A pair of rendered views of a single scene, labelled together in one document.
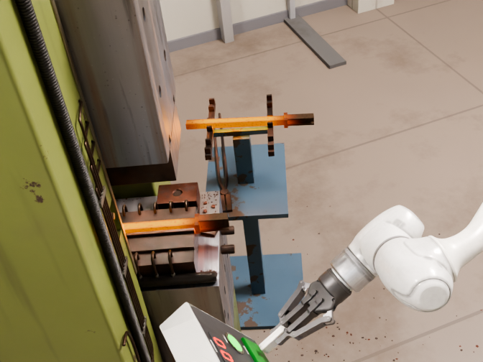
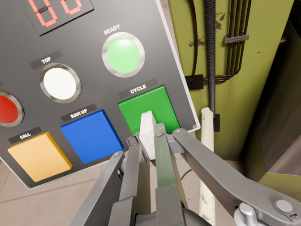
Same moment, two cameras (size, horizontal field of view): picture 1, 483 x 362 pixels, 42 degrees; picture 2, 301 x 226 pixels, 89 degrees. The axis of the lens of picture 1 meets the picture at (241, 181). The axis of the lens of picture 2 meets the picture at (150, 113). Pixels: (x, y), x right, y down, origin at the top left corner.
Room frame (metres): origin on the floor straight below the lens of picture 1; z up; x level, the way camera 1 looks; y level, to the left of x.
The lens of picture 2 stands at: (0.89, -0.12, 1.19)
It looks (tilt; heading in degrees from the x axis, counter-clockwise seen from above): 49 degrees down; 121
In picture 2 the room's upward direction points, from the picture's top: 29 degrees counter-clockwise
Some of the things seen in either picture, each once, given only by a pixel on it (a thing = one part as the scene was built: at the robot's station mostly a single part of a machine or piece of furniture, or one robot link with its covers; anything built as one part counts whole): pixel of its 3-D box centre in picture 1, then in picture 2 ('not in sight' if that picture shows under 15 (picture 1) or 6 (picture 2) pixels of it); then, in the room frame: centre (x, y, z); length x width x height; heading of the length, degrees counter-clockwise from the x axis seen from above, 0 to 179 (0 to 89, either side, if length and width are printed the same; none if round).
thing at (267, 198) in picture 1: (246, 179); not in sight; (1.78, -0.02, 0.67); 0.40 x 0.30 x 0.02; 175
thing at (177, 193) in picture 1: (178, 200); not in sight; (1.41, 0.20, 0.95); 0.12 x 0.09 x 0.07; 87
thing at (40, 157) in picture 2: not in sight; (42, 156); (0.62, -0.06, 1.01); 0.07 x 0.05 x 0.07; 22
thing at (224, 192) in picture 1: (221, 158); not in sight; (1.91, 0.07, 0.68); 0.60 x 0.04 x 0.01; 1
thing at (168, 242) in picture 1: (122, 246); not in sight; (1.24, 0.36, 0.96); 0.42 x 0.20 x 0.09; 87
